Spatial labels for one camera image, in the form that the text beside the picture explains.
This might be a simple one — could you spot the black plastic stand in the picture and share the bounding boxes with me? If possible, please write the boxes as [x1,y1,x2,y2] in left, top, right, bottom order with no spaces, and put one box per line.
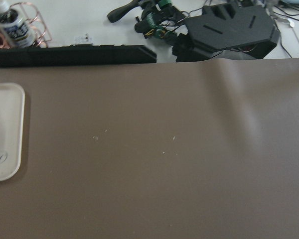
[172,2,280,62]

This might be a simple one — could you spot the white tray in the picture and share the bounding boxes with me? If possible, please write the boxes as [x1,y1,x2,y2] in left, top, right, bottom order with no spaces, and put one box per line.
[0,83,25,181]

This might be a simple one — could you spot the white bottle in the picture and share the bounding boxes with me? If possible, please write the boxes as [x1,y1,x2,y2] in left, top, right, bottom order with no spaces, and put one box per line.
[0,0,36,48]

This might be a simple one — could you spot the copper wire rack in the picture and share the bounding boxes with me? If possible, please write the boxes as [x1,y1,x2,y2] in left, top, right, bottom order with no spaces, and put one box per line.
[0,1,52,47]

